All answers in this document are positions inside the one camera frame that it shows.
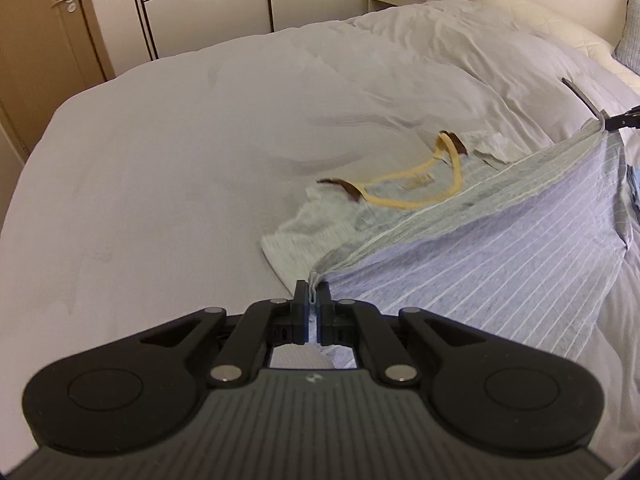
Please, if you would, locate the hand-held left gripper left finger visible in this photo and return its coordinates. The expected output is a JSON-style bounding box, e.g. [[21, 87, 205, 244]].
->
[[137, 280, 313, 388]]

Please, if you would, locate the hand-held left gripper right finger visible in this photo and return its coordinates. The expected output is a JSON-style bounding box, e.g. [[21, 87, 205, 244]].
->
[[315, 282, 493, 388]]

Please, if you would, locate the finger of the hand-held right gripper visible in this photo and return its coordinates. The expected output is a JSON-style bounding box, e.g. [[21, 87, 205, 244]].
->
[[602, 105, 640, 132]]

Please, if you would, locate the grey white-striped shirt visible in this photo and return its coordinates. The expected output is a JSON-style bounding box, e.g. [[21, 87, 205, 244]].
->
[[260, 119, 640, 373]]

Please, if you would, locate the light blue folded garment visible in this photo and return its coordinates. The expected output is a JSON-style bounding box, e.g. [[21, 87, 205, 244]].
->
[[626, 164, 640, 211]]

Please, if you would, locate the grey pillow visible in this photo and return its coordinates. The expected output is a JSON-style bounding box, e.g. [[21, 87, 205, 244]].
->
[[614, 0, 640, 73]]

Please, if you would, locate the cream quilted bed sheet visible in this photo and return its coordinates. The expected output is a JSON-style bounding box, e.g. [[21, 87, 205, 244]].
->
[[465, 0, 640, 86]]

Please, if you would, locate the white bed duvet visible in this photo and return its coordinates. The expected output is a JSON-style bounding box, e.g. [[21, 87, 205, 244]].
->
[[0, 0, 640, 466]]

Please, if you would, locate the white wardrobe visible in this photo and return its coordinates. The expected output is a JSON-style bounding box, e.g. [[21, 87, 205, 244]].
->
[[125, 0, 383, 63]]

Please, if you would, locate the brown wooden door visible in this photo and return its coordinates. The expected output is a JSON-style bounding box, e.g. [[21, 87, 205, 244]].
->
[[0, 0, 116, 161]]

